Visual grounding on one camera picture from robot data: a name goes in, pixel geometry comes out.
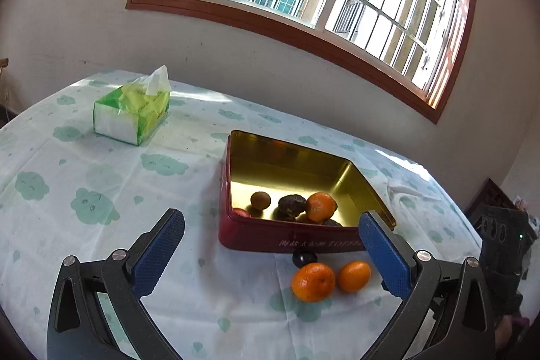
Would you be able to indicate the cloud print tablecloth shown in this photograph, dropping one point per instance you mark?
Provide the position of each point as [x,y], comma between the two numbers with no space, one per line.
[105,174]

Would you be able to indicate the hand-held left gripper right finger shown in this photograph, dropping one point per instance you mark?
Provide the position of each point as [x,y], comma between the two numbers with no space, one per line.
[384,254]

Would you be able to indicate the medium orange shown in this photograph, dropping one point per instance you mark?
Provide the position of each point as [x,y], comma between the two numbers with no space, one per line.
[320,207]

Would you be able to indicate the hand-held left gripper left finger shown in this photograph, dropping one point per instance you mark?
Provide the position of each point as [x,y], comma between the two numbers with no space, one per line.
[158,250]

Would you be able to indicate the brown longan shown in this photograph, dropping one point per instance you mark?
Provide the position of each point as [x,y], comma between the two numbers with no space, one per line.
[259,200]

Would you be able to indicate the red tin box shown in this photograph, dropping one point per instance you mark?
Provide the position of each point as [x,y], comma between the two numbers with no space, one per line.
[253,235]

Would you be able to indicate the red tomato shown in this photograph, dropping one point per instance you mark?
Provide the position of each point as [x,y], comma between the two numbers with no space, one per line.
[240,213]

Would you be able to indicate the smooth dark passion fruit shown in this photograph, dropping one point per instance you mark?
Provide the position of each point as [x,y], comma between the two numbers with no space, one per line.
[333,222]

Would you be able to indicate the dark plum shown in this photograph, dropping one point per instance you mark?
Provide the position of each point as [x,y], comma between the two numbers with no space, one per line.
[304,258]

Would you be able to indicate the wrinkled dark passion fruit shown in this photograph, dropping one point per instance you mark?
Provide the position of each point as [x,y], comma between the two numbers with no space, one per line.
[290,206]

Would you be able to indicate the green tissue box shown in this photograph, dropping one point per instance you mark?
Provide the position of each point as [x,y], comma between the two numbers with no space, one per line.
[114,124]

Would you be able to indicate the small orange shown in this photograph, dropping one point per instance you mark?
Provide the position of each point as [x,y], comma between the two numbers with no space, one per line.
[353,277]

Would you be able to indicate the large orange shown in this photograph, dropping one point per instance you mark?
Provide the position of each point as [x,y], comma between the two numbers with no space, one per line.
[313,282]

